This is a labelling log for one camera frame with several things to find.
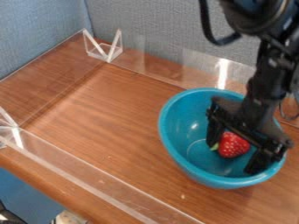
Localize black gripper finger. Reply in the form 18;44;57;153
244;148;276;175
207;116;225;147

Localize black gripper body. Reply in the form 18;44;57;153
207;96;293;161

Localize red toy strawberry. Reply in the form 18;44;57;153
209;131;249;158

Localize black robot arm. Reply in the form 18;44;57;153
199;0;299;174

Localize blue plastic bowl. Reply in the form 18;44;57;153
157;87;285;189

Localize clear acrylic back barrier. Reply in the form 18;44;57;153
116;43;299;129

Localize clear acrylic barrier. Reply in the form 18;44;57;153
5;128;203;224
116;43;299;129

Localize clear acrylic front barrier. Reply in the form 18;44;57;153
5;128;203;224

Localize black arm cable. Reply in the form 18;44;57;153
197;0;243;46

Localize clear acrylic corner bracket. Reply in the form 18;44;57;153
81;29;124;63

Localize clear acrylic left bracket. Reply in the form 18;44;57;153
0;107;24;149

